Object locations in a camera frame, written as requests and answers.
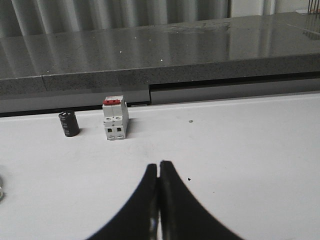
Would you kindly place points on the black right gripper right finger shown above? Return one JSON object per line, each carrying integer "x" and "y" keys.
{"x": 182, "y": 216}

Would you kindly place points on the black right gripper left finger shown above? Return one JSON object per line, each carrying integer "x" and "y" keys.
{"x": 138, "y": 219}

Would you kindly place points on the white half pipe clamp with tab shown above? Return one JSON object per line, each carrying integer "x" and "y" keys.
{"x": 1, "y": 189}

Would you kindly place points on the black cylindrical capacitor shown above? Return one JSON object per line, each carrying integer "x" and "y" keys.
{"x": 69, "y": 123}

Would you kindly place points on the grey stone countertop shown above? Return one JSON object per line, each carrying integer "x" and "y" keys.
{"x": 240, "y": 47}

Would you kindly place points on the white circuit breaker red switch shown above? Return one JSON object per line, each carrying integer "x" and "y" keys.
{"x": 116, "y": 117}

